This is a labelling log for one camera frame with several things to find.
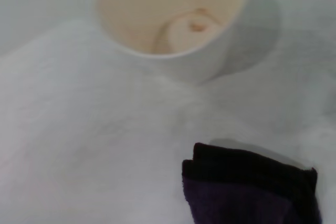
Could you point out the white paper cup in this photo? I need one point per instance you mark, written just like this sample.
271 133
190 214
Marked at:
170 11

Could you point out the dark purple rag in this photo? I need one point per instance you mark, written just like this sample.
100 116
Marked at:
236 182

